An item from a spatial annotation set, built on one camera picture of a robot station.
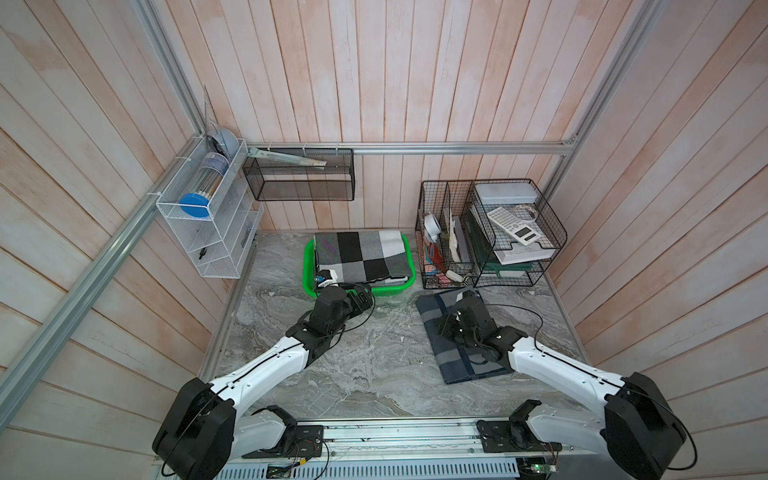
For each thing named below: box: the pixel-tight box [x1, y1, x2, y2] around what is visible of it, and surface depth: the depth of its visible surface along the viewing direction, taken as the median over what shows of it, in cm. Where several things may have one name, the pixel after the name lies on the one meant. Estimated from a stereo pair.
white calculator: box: [487, 207, 541, 246], surface depth 93 cm
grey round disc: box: [213, 127, 240, 160], surface depth 85 cm
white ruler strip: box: [249, 147, 327, 166], surface depth 93 cm
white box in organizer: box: [475, 182, 537, 205], surface depth 105 cm
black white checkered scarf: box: [314, 230, 412, 284], surface depth 100 cm
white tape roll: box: [424, 212, 442, 243], surface depth 113 cm
